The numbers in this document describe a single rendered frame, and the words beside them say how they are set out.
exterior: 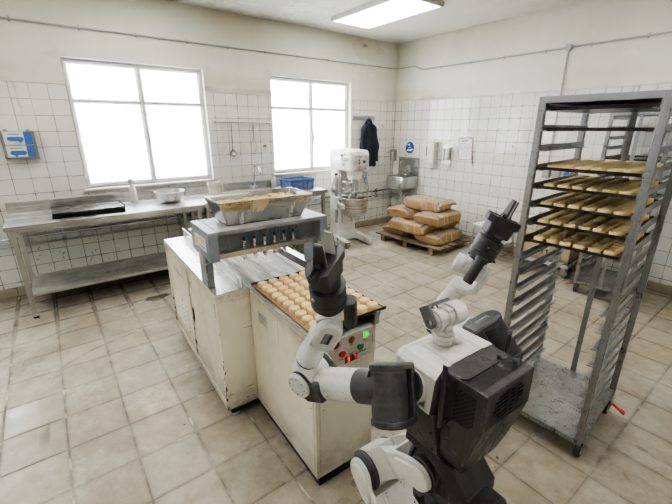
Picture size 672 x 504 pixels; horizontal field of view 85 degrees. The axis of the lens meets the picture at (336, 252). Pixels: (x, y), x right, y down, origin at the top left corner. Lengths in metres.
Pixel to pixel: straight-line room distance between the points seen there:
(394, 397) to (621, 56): 4.78
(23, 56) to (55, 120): 0.58
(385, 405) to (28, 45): 4.59
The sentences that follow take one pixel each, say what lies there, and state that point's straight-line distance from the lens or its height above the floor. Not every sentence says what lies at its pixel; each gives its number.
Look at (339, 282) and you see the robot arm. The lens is 0.85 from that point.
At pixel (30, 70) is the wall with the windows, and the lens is 4.88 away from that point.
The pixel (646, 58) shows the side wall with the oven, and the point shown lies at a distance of 5.23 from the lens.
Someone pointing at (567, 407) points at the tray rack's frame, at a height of 0.15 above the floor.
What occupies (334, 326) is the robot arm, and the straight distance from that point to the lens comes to 0.90.
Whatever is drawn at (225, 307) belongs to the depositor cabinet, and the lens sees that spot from 2.12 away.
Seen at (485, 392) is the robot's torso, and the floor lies 1.11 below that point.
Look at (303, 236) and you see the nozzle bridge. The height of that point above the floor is 1.05.
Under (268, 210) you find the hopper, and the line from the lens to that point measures 2.12.
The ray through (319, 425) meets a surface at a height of 0.40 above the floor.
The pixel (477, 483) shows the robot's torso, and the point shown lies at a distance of 1.27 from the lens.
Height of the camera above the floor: 1.68
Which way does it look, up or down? 19 degrees down
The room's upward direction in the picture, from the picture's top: straight up
